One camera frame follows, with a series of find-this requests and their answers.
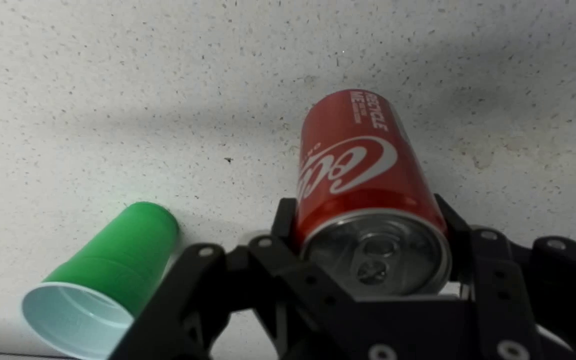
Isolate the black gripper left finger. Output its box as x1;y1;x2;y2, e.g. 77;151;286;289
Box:
111;196;345;360

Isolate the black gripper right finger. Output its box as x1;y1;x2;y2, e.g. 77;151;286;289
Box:
435;192;576;360

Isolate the red soda can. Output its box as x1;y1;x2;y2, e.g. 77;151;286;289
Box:
294;86;455;297

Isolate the green plastic cup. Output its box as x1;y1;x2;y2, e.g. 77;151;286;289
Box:
20;200;183;360

